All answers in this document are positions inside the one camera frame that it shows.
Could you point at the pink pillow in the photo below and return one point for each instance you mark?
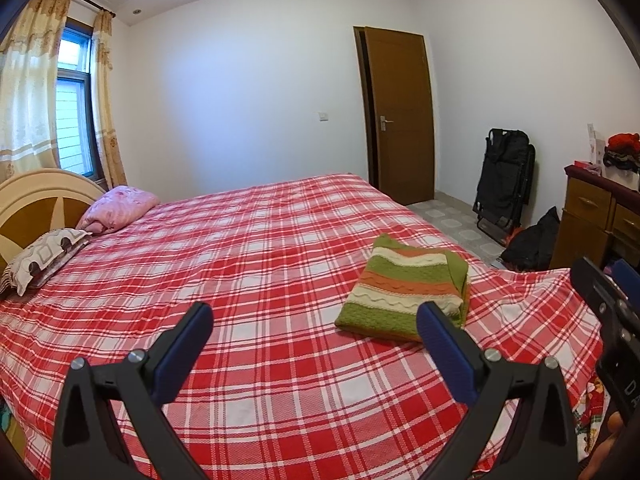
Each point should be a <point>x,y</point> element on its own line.
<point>117,207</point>

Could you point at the wide cream floral curtain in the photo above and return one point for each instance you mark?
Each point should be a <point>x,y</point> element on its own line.
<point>25,85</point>

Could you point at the red plaid bed sheet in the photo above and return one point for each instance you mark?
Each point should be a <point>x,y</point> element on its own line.
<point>250,270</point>

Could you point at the cartoon printed bedcover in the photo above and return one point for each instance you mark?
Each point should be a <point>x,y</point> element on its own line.
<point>587,410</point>

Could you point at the cream wooden headboard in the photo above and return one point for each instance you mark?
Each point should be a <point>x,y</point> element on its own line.
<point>35,200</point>

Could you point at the narrow cream floral curtain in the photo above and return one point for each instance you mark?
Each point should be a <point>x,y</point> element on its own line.
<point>107,110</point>

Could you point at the green striped knit sweater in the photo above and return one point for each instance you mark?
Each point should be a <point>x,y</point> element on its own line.
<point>405,290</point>

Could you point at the black folding chair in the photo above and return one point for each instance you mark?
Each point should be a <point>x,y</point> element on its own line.
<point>502,180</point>

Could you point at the small red box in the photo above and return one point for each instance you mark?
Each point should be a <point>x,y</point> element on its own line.
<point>581,164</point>

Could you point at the wooden dresser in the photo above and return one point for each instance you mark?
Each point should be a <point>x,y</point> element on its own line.
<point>585,220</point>

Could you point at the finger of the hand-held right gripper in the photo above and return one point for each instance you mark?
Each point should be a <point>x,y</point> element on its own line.
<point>630,282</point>
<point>592,285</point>

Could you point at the window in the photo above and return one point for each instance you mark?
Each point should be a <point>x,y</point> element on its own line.
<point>75,110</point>

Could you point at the small orange object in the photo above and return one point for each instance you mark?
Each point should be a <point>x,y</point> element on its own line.
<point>515,234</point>

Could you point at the brown patterned pillow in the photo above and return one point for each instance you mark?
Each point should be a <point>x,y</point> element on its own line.
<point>42,257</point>

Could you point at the brown wooden door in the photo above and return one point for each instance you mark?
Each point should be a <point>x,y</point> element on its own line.
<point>405,110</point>

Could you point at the red and dark cloth pile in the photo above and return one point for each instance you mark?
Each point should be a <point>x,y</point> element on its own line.
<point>622,150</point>

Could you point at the person's right hand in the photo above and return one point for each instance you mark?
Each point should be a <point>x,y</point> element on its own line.
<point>602,455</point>

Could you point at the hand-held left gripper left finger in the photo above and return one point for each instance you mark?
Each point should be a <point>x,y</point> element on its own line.
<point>180,355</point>

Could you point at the black bag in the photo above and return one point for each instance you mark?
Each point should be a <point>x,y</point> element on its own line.
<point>532,245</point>

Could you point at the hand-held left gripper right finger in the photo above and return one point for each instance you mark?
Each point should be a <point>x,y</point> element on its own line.
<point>447,355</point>

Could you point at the white card box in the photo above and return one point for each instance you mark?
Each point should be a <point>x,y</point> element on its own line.
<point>595,142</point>

